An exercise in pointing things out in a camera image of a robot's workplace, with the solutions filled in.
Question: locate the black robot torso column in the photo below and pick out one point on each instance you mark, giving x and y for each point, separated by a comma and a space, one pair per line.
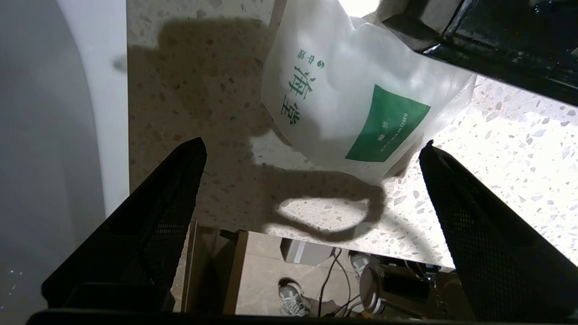
406, 289

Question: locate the grey white sneaker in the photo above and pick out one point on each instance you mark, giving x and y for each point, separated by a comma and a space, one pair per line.
291, 298
359, 264

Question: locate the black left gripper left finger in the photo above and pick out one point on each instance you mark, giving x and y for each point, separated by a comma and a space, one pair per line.
135, 253

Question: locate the sachet with green label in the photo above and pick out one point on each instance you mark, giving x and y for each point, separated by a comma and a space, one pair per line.
343, 90

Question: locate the grey white robot base shell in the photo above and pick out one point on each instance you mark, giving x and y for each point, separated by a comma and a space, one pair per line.
307, 252

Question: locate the wooden vanity cabinet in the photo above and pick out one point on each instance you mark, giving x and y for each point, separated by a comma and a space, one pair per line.
212, 271

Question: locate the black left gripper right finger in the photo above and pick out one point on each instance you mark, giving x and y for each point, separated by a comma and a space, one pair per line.
501, 266

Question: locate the black box drawer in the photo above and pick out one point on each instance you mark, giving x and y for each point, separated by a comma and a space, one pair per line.
519, 45

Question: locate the white ceramic sink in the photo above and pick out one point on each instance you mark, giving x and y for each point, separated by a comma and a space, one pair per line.
45, 135

